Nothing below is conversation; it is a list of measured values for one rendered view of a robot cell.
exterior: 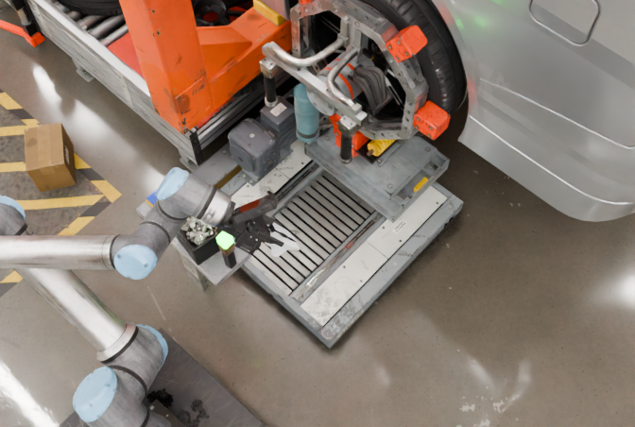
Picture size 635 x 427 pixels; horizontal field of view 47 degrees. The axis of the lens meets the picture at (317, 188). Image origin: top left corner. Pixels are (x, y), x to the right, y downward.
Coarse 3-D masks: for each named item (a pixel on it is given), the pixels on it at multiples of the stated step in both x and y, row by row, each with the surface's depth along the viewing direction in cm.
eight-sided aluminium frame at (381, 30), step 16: (320, 0) 225; (336, 0) 223; (352, 0) 222; (304, 16) 239; (352, 16) 219; (368, 16) 221; (304, 32) 254; (368, 32) 219; (384, 32) 216; (304, 48) 259; (384, 48) 219; (320, 64) 263; (400, 64) 219; (416, 64) 222; (400, 80) 224; (416, 80) 225; (416, 96) 223; (336, 112) 267; (368, 128) 259; (384, 128) 251; (400, 128) 243; (416, 128) 241
